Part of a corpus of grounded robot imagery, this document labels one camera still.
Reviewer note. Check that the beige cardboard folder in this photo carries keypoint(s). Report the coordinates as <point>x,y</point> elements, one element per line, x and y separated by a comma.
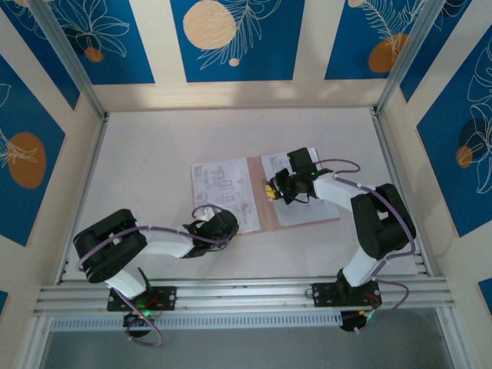
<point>269,219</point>

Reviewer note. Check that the paper sheet with L-shaped drawing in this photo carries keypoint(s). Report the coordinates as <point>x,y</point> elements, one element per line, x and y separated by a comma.
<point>215,192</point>

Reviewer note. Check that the paper sheet with technical drawings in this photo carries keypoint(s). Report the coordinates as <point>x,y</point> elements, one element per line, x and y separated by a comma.
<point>307,215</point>

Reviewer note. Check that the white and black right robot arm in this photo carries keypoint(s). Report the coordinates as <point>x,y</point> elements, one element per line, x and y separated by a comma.
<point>361,265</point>

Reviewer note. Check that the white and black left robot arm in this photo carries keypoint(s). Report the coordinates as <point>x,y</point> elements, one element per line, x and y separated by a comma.
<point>165,242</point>

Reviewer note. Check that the black base electronics module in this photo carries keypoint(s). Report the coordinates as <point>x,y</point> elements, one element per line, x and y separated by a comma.
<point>138,321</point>
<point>355,321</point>

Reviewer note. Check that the aluminium mounting rail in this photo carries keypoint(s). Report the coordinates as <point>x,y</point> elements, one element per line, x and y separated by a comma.
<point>238,292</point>

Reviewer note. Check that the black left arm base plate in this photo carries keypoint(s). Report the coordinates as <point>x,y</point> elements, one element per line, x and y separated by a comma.
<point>165,296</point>

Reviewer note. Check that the aluminium table side rail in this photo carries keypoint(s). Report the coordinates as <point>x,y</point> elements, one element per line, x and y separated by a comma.
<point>90,173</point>
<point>399,173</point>

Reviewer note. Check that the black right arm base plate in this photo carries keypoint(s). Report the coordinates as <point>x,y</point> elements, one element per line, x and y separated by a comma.
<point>323,294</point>

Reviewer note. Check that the aluminium frame post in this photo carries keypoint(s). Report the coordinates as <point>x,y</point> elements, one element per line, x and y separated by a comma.
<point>65,57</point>
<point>407,57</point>

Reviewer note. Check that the aluminium frame leg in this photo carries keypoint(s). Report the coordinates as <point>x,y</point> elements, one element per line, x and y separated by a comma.
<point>457,342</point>
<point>32,342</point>

